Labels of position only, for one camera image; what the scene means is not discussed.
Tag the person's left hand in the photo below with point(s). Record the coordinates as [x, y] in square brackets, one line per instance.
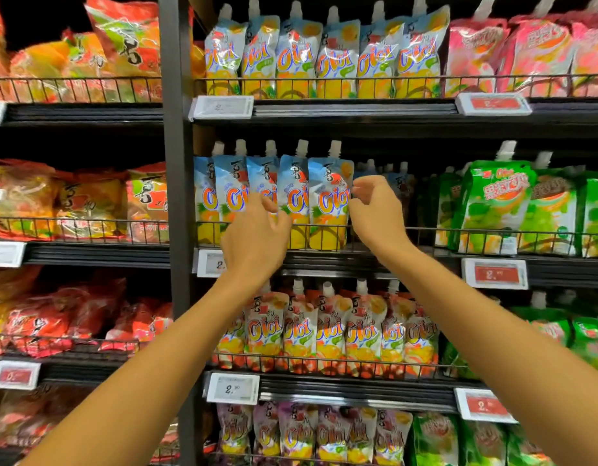
[255, 247]

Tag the person's right hand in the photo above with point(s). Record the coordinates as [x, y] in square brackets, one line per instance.
[381, 218]

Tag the row of blue jelly pouches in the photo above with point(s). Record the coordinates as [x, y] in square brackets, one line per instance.
[231, 189]

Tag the black metal store shelf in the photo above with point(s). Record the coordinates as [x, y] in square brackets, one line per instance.
[175, 140]

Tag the person's right forearm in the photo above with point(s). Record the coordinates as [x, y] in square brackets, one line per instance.
[497, 349]

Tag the person's left forearm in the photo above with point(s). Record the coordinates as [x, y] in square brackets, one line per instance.
[148, 383]

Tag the row of orange red pouches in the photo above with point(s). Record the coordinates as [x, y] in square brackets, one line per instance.
[328, 330]

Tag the row of bright green pouches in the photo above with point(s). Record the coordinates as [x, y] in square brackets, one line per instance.
[493, 203]

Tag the red price tag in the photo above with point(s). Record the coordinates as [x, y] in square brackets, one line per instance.
[483, 405]
[495, 274]
[493, 104]
[15, 375]

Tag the row of pale blue pouches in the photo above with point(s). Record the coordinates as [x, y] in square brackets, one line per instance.
[337, 53]

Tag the row of yellow red bags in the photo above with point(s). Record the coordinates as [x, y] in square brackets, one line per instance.
[85, 203]

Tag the row of purple pouches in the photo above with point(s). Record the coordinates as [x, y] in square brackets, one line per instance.
[299, 431]

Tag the row of pink pouches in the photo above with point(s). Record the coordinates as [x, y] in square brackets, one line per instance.
[536, 48]

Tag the row of brown orange bags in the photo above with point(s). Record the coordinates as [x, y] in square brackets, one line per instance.
[17, 412]

